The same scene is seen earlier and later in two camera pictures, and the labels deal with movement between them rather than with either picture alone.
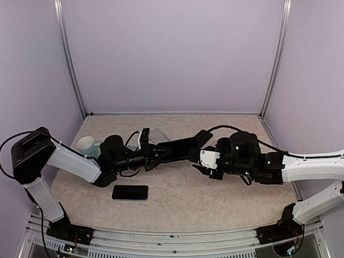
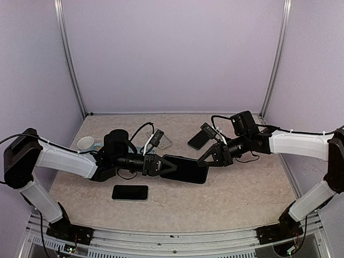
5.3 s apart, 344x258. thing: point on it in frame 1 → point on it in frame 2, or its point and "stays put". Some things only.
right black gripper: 203,170 → 222,153
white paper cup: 85,142 stays put
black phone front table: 130,192 stays put
